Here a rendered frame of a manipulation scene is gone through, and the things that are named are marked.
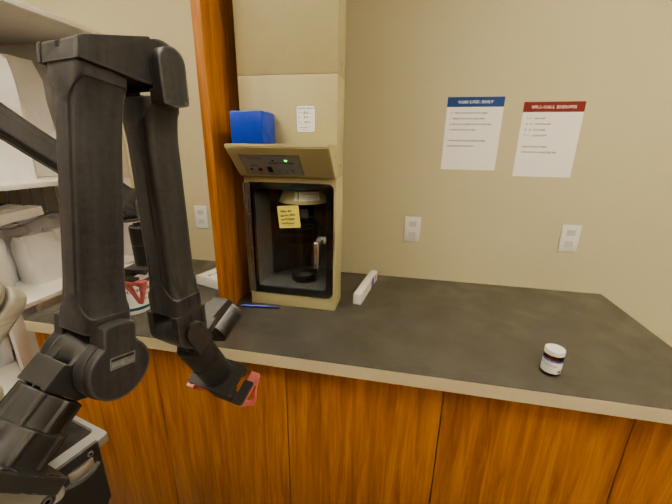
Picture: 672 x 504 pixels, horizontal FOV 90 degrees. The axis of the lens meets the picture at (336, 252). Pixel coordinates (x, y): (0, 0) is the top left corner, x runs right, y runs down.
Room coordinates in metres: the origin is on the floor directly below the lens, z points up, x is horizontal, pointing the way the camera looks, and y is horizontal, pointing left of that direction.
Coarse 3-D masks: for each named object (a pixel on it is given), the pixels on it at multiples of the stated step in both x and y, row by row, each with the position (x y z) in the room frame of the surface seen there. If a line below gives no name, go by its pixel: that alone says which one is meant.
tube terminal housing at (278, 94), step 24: (240, 96) 1.15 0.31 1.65; (264, 96) 1.13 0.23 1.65; (288, 96) 1.12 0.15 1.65; (312, 96) 1.10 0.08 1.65; (336, 96) 1.09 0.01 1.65; (288, 120) 1.12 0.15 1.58; (336, 120) 1.09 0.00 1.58; (336, 144) 1.09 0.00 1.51; (336, 192) 1.09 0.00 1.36; (336, 216) 1.09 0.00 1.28; (336, 240) 1.10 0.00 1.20; (336, 264) 1.11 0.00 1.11; (336, 288) 1.11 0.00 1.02
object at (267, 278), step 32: (256, 192) 1.13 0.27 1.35; (288, 192) 1.11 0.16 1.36; (320, 192) 1.09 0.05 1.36; (256, 224) 1.13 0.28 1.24; (320, 224) 1.09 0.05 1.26; (256, 256) 1.13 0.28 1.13; (288, 256) 1.11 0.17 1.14; (320, 256) 1.09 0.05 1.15; (256, 288) 1.14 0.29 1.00; (288, 288) 1.11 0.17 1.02; (320, 288) 1.09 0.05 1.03
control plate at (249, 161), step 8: (248, 160) 1.06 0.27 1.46; (256, 160) 1.06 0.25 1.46; (264, 160) 1.05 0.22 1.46; (280, 160) 1.04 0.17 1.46; (288, 160) 1.04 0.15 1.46; (296, 160) 1.03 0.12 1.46; (248, 168) 1.09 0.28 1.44; (256, 168) 1.09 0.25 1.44; (264, 168) 1.08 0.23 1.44; (272, 168) 1.07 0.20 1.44; (280, 168) 1.07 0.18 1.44; (288, 168) 1.06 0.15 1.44; (296, 168) 1.06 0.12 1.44
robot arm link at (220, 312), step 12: (216, 300) 0.57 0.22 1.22; (228, 300) 0.57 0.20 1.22; (216, 312) 0.54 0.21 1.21; (228, 312) 0.57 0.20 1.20; (240, 312) 0.59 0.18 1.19; (192, 324) 0.47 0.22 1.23; (204, 324) 0.49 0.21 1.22; (216, 324) 0.54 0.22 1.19; (228, 324) 0.56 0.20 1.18; (192, 336) 0.47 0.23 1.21; (204, 336) 0.49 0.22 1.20; (192, 348) 0.48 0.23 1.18
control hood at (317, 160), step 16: (224, 144) 1.04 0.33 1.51; (240, 144) 1.03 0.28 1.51; (256, 144) 1.02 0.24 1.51; (272, 144) 1.01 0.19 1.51; (288, 144) 1.00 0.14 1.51; (304, 144) 0.99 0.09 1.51; (320, 144) 0.98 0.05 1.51; (240, 160) 1.07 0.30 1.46; (304, 160) 1.03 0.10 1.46; (320, 160) 1.02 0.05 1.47; (336, 160) 1.08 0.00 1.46; (288, 176) 1.10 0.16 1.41; (304, 176) 1.08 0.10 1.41; (320, 176) 1.07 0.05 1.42; (336, 176) 1.08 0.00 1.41
